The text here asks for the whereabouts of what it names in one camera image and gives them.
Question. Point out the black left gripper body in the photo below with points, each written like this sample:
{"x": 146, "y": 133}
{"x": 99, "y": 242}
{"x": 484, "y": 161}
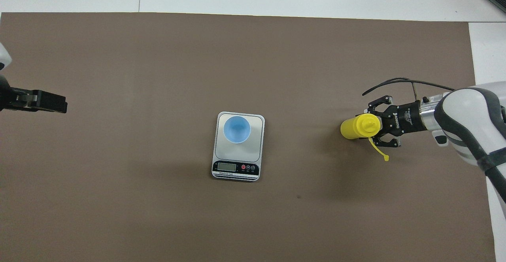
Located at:
{"x": 10, "y": 98}

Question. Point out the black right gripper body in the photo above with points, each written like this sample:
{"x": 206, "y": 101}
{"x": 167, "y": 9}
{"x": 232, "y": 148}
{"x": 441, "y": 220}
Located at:
{"x": 405, "y": 117}

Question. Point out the yellow squeeze seasoning bottle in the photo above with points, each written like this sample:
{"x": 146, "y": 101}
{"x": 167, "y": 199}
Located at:
{"x": 354, "y": 127}

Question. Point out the light blue plastic cup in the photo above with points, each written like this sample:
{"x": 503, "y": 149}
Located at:
{"x": 236, "y": 129}

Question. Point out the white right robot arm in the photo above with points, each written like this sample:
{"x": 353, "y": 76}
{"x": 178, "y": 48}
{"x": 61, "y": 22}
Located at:
{"x": 466, "y": 123}

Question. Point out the silver digital kitchen scale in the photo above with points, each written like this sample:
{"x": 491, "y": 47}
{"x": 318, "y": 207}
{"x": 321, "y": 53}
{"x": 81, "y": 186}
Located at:
{"x": 238, "y": 155}

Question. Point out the brown table mat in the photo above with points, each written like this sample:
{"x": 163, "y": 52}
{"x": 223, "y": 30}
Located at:
{"x": 237, "y": 64}

